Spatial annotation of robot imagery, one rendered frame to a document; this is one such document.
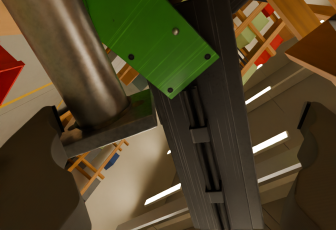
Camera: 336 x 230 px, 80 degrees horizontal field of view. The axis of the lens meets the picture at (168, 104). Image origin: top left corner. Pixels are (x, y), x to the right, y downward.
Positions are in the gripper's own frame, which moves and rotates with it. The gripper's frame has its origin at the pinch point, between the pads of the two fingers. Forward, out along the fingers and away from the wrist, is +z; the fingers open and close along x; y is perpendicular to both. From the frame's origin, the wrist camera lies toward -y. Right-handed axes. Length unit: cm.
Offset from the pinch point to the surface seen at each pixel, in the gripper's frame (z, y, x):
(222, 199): 14.2, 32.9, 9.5
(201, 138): 17.5, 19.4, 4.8
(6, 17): 38, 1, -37
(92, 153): 393, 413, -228
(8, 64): 44, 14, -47
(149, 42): 21.7, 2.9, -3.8
